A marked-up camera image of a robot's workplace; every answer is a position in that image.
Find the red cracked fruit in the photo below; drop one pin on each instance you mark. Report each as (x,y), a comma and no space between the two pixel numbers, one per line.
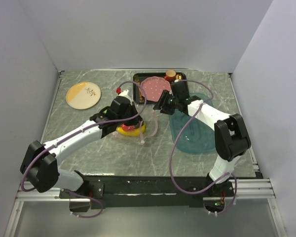
(127,128)

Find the yellow white floral plate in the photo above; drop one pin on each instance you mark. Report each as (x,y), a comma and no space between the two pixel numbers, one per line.
(83,95)

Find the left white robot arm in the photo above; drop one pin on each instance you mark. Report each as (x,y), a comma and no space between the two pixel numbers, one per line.
(40,165)

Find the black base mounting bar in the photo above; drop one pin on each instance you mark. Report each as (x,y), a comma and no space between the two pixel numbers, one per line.
(100,192)

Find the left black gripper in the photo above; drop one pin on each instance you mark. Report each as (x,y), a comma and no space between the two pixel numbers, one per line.
(134,121)

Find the pink dotted plate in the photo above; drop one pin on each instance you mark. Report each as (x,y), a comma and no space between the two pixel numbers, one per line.
(153,87)

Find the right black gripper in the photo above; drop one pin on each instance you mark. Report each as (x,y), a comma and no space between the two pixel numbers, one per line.
(162,104)

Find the yellow banana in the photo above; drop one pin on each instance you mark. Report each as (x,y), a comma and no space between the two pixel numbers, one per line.
(136,132)

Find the blue transparent plastic tray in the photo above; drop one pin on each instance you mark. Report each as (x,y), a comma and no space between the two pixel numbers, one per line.
(197,138)

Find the orange cup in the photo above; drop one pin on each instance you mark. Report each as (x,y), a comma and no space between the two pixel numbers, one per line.
(170,75)

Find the clear zip top bag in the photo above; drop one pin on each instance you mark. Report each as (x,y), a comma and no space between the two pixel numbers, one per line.
(150,118)

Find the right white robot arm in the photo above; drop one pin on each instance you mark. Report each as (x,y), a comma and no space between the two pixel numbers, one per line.
(231,135)

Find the gold spoon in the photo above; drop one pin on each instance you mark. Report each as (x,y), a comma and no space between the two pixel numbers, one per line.
(178,77)

